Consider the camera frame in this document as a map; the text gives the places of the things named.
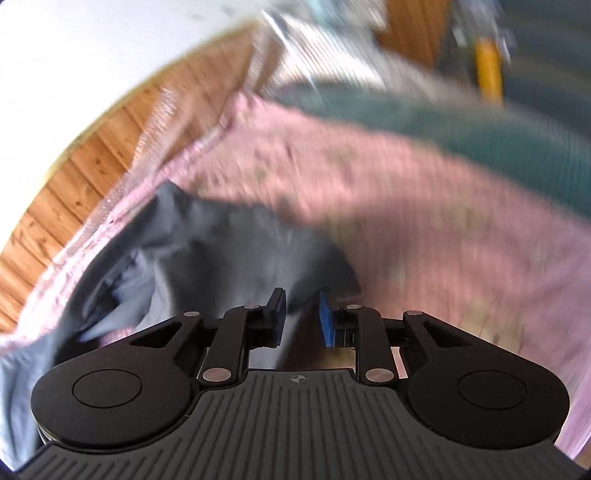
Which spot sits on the wooden panelling with gold trim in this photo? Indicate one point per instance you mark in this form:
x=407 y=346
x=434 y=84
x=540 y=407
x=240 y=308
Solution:
x=115 y=152

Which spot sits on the yellow cylindrical container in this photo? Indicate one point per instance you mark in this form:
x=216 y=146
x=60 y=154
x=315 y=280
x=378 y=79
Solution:
x=489 y=69

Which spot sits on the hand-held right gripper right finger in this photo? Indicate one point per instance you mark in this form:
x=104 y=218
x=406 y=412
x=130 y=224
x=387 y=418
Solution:
x=328 y=323

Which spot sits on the cluttered storage shelf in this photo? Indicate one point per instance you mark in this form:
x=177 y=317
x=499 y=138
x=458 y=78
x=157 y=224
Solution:
x=508 y=32

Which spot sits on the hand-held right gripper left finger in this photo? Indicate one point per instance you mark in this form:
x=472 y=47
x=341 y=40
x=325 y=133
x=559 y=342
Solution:
x=277 y=319

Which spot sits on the pink bear printed blanket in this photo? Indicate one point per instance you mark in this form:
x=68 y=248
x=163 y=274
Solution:
x=415 y=221

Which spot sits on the grey garment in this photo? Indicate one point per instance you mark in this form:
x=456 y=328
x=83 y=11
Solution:
x=194 y=258

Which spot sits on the clear bubble wrap sheet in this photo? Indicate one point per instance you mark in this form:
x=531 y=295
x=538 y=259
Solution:
x=295 y=55

